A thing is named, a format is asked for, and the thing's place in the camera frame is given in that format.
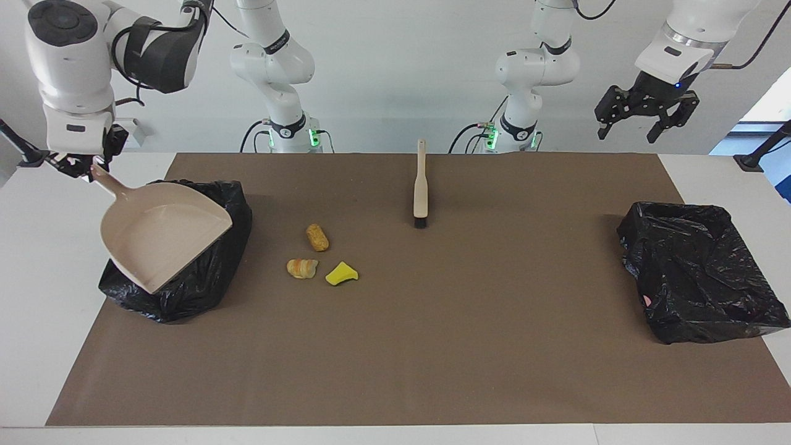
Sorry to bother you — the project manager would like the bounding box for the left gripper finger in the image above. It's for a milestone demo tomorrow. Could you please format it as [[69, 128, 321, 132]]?
[[594, 85, 632, 140], [646, 91, 701, 144]]

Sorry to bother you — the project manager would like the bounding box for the beige plastic dustpan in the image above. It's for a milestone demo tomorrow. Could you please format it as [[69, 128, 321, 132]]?
[[91, 162, 234, 295]]

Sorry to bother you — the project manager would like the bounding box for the beige brush with black bristles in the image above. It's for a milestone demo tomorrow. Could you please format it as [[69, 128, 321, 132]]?
[[413, 138, 429, 229]]

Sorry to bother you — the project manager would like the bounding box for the black bag lined bin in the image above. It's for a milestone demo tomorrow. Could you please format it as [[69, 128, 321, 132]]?
[[98, 179, 253, 324]]

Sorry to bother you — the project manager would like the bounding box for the black bag bin pink spot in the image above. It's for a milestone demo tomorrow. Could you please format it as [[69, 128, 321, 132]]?
[[617, 201, 791, 345]]

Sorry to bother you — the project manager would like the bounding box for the black clamp stand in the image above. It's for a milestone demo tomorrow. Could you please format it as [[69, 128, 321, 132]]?
[[734, 119, 791, 172], [0, 117, 51, 168]]

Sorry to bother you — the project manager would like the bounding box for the brown oval bread roll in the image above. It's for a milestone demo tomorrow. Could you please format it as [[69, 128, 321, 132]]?
[[305, 223, 331, 253]]

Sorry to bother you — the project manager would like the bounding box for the orange striped bread piece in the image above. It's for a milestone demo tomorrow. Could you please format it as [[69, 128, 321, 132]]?
[[286, 258, 319, 280]]

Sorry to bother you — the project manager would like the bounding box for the small yellow sponge wedge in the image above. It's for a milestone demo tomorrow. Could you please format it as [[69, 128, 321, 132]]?
[[325, 261, 360, 287]]

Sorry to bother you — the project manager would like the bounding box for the brown table mat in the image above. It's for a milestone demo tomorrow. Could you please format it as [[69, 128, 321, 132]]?
[[45, 153, 791, 427]]

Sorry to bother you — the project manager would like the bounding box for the white wall outlet box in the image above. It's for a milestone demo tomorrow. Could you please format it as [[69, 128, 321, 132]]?
[[127, 117, 149, 149]]

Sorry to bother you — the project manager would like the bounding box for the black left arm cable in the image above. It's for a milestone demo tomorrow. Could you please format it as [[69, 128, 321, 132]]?
[[569, 0, 778, 70]]

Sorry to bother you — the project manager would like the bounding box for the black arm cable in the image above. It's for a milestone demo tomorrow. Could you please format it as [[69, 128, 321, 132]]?
[[110, 0, 248, 109], [569, 0, 778, 70]]

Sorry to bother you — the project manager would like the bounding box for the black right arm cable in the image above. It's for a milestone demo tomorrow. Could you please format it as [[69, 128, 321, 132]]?
[[110, 0, 248, 109]]

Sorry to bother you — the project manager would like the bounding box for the black base power cable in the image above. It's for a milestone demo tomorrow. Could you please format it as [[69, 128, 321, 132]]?
[[240, 119, 274, 154], [448, 96, 514, 154]]

